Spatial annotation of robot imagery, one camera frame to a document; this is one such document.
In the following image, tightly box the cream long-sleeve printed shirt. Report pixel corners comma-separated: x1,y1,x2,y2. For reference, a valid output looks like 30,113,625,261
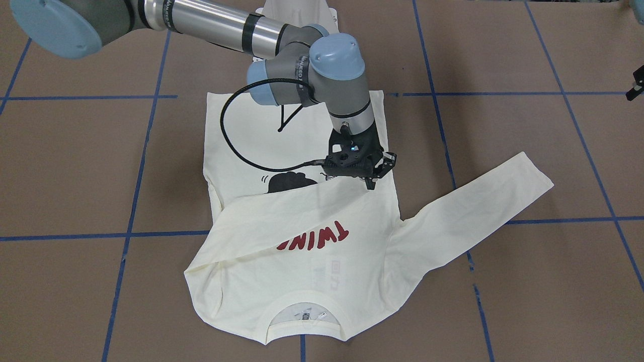
184,93,553,344

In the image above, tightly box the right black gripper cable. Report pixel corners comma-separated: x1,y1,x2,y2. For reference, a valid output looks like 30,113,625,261
219,78,328,172

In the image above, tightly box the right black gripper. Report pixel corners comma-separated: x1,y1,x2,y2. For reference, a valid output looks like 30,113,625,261
322,127,396,191

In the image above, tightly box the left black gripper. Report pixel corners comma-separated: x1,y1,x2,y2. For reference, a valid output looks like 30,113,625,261
625,65,644,101

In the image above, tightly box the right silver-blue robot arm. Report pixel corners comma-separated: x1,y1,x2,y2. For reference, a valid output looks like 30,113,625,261
10,1,396,190

